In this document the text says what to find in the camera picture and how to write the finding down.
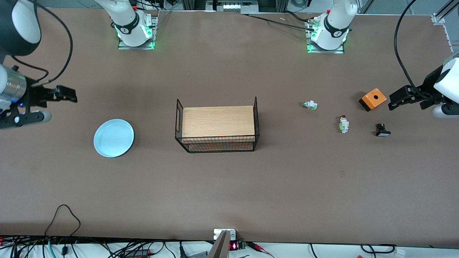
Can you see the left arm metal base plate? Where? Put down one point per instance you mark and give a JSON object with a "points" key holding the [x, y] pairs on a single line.
{"points": [[322, 51]]}

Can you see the black power adapter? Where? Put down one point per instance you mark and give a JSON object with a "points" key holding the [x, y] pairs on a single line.
{"points": [[138, 253]]}

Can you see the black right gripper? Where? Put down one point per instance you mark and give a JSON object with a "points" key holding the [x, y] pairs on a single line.
{"points": [[35, 96]]}

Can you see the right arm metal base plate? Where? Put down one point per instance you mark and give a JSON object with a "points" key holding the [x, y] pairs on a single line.
{"points": [[125, 46]]}

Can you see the aluminium frame profile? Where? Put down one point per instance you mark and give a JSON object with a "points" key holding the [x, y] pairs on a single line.
{"points": [[438, 18]]}

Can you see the green push button switch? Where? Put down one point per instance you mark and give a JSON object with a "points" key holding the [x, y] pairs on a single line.
{"points": [[311, 105]]}

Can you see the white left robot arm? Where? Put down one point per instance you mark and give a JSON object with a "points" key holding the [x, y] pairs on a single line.
{"points": [[335, 25]]}

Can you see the wooden board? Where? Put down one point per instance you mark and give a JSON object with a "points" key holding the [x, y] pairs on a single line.
{"points": [[218, 122]]}

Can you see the orange button enclosure box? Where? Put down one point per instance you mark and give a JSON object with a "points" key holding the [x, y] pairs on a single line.
{"points": [[374, 97]]}

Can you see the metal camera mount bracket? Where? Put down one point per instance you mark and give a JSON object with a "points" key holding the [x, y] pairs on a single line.
{"points": [[222, 243]]}

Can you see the black square white button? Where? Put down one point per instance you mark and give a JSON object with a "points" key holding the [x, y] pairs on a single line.
{"points": [[383, 133]]}

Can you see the red test clip lead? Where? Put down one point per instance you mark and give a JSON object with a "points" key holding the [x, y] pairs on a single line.
{"points": [[259, 246]]}

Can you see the red push button switch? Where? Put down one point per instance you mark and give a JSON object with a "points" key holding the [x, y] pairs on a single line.
{"points": [[344, 125]]}

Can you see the light blue plate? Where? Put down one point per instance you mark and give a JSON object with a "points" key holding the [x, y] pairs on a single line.
{"points": [[114, 138]]}

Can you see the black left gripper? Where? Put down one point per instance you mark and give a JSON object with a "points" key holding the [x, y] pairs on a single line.
{"points": [[425, 86]]}

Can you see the red digit display module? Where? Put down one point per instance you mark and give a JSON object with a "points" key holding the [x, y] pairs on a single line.
{"points": [[235, 246]]}

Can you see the grey control box white label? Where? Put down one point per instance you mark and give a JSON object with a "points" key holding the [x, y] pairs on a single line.
{"points": [[231, 6]]}

